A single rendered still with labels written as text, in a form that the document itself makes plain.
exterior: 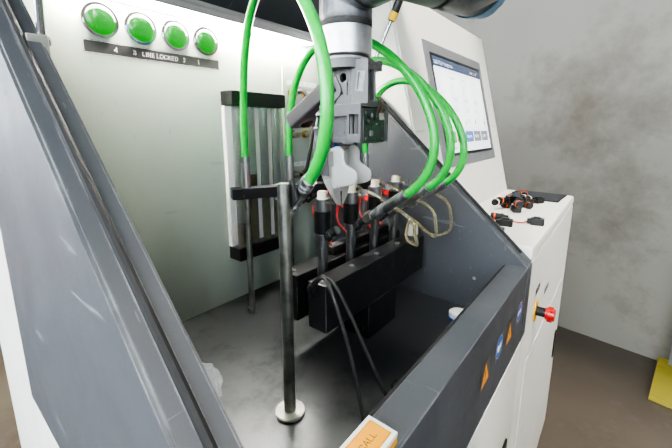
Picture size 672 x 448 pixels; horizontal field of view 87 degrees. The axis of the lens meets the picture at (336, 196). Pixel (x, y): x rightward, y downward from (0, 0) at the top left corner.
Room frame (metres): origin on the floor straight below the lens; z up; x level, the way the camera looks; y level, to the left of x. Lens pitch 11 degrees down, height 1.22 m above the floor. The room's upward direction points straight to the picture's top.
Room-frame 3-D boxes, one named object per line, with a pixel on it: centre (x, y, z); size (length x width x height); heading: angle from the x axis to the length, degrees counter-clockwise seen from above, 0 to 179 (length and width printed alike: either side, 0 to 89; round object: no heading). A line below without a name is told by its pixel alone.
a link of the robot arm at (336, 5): (0.54, -0.02, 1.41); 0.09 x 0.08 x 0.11; 34
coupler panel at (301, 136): (0.92, 0.08, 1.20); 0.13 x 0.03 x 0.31; 141
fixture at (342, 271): (0.66, -0.05, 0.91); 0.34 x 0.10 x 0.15; 141
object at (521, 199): (1.05, -0.55, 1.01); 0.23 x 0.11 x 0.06; 141
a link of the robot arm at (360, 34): (0.54, -0.02, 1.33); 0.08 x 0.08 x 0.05
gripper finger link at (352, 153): (0.55, -0.03, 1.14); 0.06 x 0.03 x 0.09; 51
